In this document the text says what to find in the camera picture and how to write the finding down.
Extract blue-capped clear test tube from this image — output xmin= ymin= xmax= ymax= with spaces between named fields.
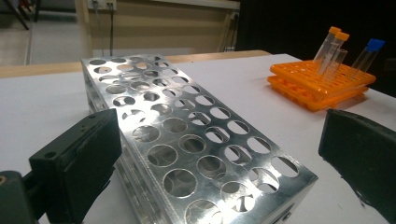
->
xmin=350 ymin=38 xmax=386 ymax=77

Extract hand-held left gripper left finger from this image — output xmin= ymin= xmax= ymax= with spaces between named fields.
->
xmin=28 ymin=107 xmax=123 ymax=224

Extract orange plastic test tube rack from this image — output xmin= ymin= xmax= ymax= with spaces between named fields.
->
xmin=266 ymin=60 xmax=377 ymax=112

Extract black curtain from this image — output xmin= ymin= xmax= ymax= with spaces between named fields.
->
xmin=235 ymin=0 xmax=396 ymax=97

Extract white table cover sheet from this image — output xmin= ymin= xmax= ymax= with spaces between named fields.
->
xmin=0 ymin=53 xmax=396 ymax=224

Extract dark stand legs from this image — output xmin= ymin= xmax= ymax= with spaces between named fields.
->
xmin=3 ymin=0 xmax=43 ymax=31

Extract beige furniture frame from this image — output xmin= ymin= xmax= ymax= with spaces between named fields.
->
xmin=74 ymin=0 xmax=241 ymax=59

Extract metal test tube rack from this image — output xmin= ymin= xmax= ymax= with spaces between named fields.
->
xmin=80 ymin=55 xmax=319 ymax=224

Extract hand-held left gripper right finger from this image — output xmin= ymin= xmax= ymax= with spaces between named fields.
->
xmin=318 ymin=108 xmax=396 ymax=224

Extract wall power socket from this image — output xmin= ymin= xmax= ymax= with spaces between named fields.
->
xmin=88 ymin=0 xmax=118 ymax=11

